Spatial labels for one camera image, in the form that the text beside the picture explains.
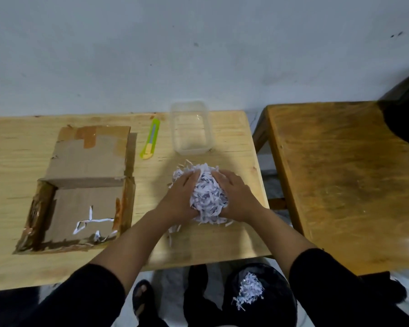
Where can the person's right hand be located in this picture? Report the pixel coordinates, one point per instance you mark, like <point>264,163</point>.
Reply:
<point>240,200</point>

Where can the person's left hand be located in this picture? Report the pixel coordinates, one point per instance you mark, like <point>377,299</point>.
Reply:
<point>177,200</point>

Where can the person's right fingers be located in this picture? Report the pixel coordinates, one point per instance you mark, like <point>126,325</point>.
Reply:
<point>225,178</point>

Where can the person's left fingers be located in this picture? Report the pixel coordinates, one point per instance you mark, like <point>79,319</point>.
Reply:
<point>190,180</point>

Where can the pile of shredded white paper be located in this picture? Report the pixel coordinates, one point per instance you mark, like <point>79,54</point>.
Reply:
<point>208,197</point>

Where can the person's left forearm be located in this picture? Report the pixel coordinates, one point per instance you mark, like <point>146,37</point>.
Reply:
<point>136,241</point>

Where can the person's right forearm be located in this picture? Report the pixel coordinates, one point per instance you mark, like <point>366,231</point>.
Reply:
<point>279,241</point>

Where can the clear plastic container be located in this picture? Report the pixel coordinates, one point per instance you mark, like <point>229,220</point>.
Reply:
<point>192,127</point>

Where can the yellow-green utility knife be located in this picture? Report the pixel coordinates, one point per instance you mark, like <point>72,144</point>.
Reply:
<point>150,138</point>

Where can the open brown cardboard box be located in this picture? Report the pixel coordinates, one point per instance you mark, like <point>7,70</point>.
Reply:
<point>85,187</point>

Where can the white paper strips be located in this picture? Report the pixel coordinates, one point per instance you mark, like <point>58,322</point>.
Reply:
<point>92,223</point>

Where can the shredded paper clump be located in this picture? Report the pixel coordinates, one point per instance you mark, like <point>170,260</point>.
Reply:
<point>248,291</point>

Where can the dark brown wooden table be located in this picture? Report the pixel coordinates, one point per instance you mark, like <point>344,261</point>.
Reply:
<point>344,180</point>

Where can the person's leg in black trousers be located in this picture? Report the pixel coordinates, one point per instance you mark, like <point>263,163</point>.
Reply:
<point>201,299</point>

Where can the black waste bin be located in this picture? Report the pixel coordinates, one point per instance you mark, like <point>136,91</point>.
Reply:
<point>259,296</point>

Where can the person's foot in sandal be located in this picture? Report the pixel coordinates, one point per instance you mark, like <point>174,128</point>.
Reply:
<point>143,298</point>

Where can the black bulky object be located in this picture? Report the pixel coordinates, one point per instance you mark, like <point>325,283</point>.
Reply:
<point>404,108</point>

